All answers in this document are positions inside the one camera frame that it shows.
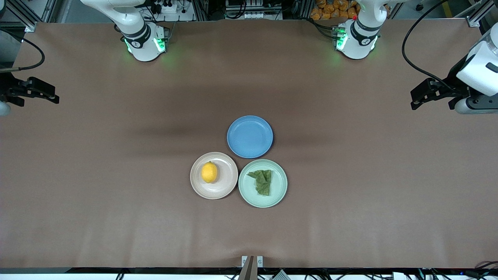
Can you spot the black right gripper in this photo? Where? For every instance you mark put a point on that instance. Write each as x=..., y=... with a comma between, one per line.
x=7, y=87

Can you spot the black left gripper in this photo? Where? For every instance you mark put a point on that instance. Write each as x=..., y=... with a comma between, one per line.
x=453, y=86

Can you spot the yellow lemon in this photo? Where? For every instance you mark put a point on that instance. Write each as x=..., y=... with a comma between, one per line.
x=209, y=172

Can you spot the green lettuce leaf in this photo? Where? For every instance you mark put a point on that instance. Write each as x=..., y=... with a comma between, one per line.
x=263, y=183

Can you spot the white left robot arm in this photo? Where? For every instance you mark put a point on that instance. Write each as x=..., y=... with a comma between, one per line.
x=484, y=64

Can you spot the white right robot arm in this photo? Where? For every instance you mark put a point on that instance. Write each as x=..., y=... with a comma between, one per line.
x=142, y=37

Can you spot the bag of orange items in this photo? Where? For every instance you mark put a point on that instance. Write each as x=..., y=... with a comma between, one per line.
x=334, y=9

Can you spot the white power strip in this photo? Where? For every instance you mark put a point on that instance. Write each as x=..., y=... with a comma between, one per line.
x=173, y=9

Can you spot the pale green plate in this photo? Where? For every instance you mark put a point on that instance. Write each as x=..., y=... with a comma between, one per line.
x=278, y=186

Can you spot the blue plate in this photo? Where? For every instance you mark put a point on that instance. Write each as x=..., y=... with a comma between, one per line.
x=249, y=137

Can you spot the beige plate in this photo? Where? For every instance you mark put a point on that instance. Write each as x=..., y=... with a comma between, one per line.
x=225, y=182

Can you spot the aluminium frame profile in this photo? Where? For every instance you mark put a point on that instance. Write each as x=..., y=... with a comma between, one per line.
x=480, y=13
x=29, y=13

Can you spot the aluminium camera mount post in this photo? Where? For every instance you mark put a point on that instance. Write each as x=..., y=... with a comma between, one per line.
x=249, y=268

